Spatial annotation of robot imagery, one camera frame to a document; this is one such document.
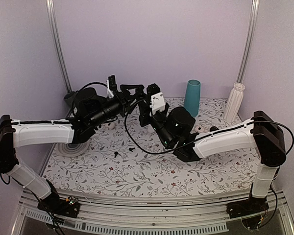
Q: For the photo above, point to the teal tall vase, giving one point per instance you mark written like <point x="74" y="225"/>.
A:
<point x="192" y="97"/>

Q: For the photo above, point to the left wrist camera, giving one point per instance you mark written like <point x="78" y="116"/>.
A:
<point x="111" y="83"/>

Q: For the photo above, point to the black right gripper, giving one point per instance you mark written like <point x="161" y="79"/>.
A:
<point x="144" y="109"/>

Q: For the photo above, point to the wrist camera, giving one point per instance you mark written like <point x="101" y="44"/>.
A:
<point x="111" y="83"/>
<point x="156" y="98"/>

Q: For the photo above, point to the left aluminium frame post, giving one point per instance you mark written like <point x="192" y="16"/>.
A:
<point x="57" y="43"/>

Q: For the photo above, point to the white ribbed vase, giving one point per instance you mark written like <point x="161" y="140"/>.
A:
<point x="234" y="101"/>

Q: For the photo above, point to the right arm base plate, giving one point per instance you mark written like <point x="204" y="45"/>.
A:
<point x="246" y="207"/>

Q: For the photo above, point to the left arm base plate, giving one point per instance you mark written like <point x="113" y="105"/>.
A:
<point x="68" y="207"/>

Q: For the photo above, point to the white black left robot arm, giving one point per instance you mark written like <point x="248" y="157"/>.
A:
<point x="92" y="110"/>

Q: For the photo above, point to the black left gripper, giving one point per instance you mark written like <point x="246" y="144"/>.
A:
<point x="131" y="99"/>

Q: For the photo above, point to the grey cup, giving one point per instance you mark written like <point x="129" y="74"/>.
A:
<point x="69" y="98"/>

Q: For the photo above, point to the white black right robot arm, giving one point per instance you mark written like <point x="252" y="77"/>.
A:
<point x="260" y="132"/>

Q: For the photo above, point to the white open earbud case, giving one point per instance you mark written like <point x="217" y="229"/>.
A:
<point x="200" y="129"/>

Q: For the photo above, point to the aluminium frame post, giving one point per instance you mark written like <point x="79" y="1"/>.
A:
<point x="57" y="43"/>
<point x="248" y="43"/>

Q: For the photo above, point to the right aluminium frame post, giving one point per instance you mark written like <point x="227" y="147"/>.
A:
<point x="248" y="43"/>

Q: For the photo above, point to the white spiral plate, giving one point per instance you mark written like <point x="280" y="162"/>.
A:
<point x="71" y="150"/>

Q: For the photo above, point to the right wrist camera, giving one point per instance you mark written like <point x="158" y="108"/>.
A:
<point x="156" y="98"/>

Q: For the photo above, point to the aluminium front rail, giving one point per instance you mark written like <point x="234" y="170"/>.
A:
<point x="192" y="215"/>

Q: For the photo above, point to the small black closed earbud case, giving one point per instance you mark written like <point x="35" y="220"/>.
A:
<point x="213" y="128"/>

